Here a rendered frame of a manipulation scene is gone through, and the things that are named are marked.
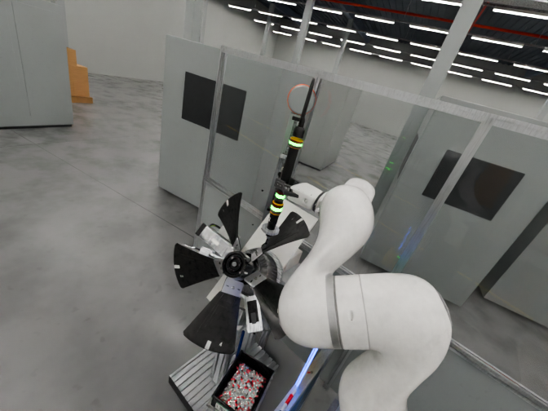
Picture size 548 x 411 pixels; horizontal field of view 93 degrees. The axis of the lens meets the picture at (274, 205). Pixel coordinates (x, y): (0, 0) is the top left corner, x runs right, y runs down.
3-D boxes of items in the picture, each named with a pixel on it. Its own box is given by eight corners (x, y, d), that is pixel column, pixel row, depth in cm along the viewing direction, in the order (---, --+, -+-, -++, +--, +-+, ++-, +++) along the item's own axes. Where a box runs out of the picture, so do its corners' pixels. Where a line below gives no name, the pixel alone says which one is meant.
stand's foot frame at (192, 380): (236, 329, 221) (237, 323, 217) (276, 371, 199) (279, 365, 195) (168, 382, 174) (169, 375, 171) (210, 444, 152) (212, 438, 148)
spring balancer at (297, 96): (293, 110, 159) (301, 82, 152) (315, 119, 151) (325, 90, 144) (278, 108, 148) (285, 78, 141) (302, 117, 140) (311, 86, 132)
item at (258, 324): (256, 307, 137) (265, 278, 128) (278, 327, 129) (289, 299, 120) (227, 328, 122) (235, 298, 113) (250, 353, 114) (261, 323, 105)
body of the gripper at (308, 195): (311, 217, 82) (284, 201, 87) (326, 209, 89) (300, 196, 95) (319, 196, 78) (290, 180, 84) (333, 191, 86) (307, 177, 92)
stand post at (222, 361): (214, 378, 183) (237, 285, 143) (222, 389, 179) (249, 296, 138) (208, 383, 180) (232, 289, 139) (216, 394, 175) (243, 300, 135)
